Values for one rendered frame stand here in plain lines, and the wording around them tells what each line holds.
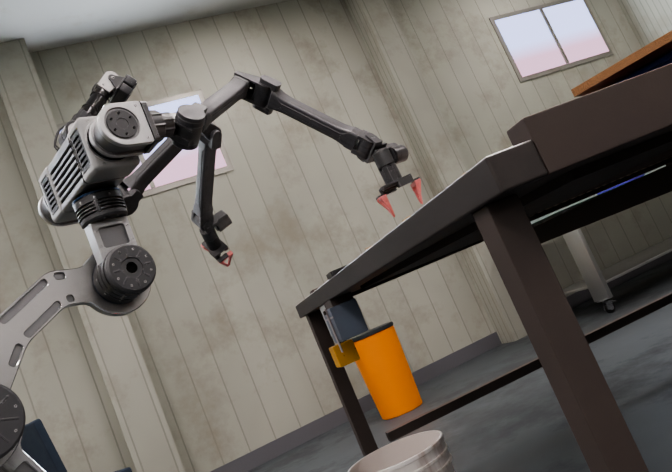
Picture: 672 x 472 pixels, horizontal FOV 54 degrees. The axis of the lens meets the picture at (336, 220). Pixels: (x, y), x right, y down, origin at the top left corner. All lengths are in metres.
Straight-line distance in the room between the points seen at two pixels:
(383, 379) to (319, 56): 3.20
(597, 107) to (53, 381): 4.73
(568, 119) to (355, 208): 4.97
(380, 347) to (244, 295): 1.34
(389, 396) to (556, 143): 3.90
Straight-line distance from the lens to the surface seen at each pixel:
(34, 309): 1.90
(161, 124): 1.82
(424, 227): 1.28
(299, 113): 2.12
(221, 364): 5.42
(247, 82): 2.15
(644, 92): 1.17
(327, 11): 6.79
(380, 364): 4.79
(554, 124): 1.06
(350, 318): 2.26
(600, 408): 1.11
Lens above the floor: 0.78
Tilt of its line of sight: 8 degrees up
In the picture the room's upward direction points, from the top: 23 degrees counter-clockwise
